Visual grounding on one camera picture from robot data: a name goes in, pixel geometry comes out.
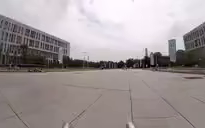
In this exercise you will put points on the grey paved plaza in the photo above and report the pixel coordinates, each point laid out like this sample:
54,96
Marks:
100,96

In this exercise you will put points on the large grey glass-fronted building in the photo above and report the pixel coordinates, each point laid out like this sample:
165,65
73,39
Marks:
23,40

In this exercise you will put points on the distant row of trees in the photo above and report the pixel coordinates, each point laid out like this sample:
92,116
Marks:
130,62

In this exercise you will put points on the robot's own part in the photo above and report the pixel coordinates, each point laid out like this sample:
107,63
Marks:
130,125
66,125

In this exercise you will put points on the grey building with window grid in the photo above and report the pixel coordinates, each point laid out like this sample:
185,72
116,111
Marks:
200,36

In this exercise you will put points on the tall pale tower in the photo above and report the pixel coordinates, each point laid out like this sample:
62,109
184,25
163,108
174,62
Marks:
172,50

